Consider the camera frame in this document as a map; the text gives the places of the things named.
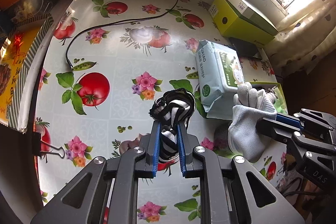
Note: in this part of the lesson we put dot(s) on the cream patterned curtain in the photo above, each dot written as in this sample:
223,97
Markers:
304,38

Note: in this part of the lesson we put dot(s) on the green white carton box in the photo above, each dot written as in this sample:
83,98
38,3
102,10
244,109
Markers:
251,14

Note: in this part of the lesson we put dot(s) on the black binder clip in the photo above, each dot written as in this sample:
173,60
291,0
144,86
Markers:
40,147

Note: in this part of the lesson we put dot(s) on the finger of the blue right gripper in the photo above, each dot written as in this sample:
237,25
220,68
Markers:
275,130
290,120

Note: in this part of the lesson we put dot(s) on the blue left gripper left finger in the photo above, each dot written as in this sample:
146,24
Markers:
154,147

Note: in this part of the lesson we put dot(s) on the green wet wipes pack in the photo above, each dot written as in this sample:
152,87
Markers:
220,74

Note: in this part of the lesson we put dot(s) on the yellow green shoe box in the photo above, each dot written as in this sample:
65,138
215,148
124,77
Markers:
230,25

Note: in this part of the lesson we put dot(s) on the yellow green shallow box lid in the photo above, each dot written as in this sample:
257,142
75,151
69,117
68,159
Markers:
267,86

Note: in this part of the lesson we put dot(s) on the red edged green washcloth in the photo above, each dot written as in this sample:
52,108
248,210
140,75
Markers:
279,104

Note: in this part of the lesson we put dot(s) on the yellow striped food box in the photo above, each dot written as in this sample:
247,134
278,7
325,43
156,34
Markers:
17,55

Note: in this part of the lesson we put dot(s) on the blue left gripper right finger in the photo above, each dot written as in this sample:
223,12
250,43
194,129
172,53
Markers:
182,142

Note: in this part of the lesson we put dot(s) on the black smartphone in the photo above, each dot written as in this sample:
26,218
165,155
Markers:
245,49

